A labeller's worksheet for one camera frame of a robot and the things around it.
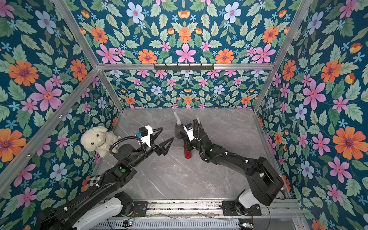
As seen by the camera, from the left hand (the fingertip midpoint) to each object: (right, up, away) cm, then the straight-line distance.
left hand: (168, 134), depth 65 cm
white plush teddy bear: (-44, -5, +17) cm, 47 cm away
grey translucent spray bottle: (+1, +1, +33) cm, 33 cm away
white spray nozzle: (+2, +6, +25) cm, 25 cm away
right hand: (+8, -1, +19) cm, 20 cm away
